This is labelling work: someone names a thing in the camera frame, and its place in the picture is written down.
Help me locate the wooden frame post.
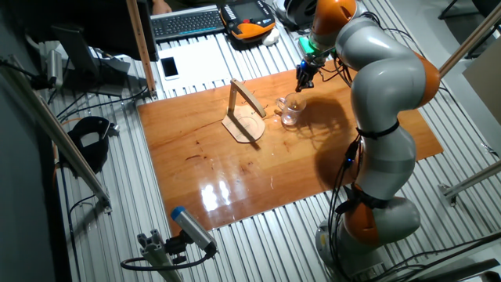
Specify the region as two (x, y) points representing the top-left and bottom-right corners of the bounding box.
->
(125, 0), (158, 99)

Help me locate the black curved clamp device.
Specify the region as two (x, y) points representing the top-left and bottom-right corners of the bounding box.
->
(67, 115), (121, 175)

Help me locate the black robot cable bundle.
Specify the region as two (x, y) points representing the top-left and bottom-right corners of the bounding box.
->
(316, 58), (400, 282)

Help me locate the wooden cup rack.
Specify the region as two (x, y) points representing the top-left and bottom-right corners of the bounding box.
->
(221, 78), (268, 144)

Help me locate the aluminium profile camera post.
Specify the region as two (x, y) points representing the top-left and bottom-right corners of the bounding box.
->
(136, 229), (185, 282)

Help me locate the grey camera with blue cap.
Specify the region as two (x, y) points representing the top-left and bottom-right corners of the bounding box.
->
(170, 205), (218, 255)

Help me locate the slanted aluminium beam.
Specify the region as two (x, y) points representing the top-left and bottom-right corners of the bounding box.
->
(438, 2), (501, 74)

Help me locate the aluminium bar with foot bracket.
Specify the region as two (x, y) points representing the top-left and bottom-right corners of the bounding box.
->
(438, 160), (501, 207)

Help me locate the grey cardboard panel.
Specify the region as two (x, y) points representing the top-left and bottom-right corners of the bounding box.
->
(462, 46), (501, 126)

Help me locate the black round spool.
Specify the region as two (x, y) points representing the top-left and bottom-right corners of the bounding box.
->
(273, 0), (320, 32)

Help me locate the black computer keyboard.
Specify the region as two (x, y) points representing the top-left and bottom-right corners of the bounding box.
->
(150, 4), (227, 43)

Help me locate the grey cylindrical camera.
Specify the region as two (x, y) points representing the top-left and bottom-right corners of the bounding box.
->
(45, 49), (64, 89)

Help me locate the white paper sheet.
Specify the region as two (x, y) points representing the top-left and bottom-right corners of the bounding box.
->
(156, 37), (236, 94)

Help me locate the white smartphone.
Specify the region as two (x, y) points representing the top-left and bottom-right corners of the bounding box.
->
(160, 56), (181, 81)

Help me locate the orange black teach pendant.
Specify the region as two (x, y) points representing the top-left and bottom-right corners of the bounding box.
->
(219, 0), (277, 42)

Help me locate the glossy wooden board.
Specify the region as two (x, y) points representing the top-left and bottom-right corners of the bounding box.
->
(136, 67), (445, 236)

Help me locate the black camera cable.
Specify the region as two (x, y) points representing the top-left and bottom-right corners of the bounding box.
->
(120, 244), (218, 272)

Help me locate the long aluminium frame bar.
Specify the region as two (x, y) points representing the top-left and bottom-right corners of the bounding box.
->
(0, 54), (113, 215)

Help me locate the clear glass cup with handle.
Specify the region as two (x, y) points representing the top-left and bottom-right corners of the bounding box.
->
(276, 92), (308, 126)

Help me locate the bare human hand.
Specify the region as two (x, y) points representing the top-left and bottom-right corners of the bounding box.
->
(151, 0), (173, 16)

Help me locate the white rounded object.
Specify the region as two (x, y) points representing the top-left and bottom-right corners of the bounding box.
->
(261, 27), (281, 47)

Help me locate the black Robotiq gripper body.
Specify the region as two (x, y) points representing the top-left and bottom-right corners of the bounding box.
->
(296, 62), (316, 81)

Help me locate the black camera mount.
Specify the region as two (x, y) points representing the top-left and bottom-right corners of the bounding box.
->
(164, 230), (193, 266)

